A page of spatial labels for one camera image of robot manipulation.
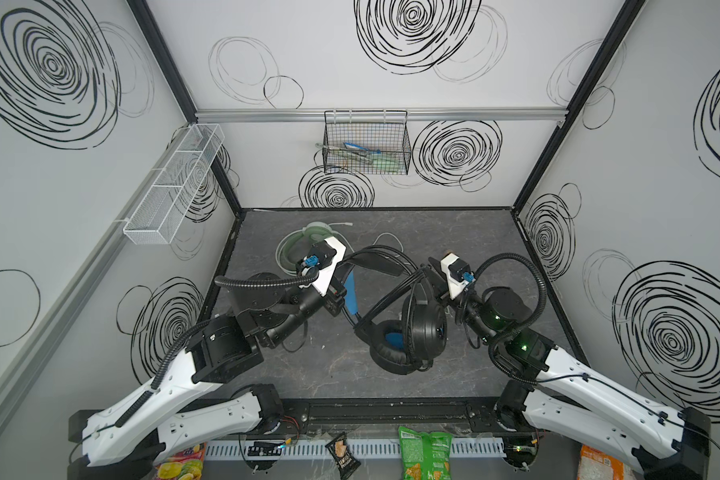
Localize black blue headphones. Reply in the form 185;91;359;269
335;245;447;375

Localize mint green headphones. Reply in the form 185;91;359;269
274;221;355;276

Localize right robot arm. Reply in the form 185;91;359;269
425;253;720;479

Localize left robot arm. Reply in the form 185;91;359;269
67;267;348;479

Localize small dark snack packet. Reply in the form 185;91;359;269
325;432;361;480

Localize green chips bag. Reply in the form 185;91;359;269
398;426;453;480

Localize Fox's fruits candy bag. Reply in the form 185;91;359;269
152;443;207;480

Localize orange snack bag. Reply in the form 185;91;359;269
576;445;636;480

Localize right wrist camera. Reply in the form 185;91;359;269
440;253;475;300

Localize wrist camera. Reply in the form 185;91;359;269
296;236;347;297
440;253;475;300

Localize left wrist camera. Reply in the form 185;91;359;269
296;236;347;297

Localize black mounting rail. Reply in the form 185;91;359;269
146;395;595;434

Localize black wire basket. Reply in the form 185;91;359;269
317;109;412;176

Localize white wire shelf basket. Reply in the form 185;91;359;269
123;123;224;246

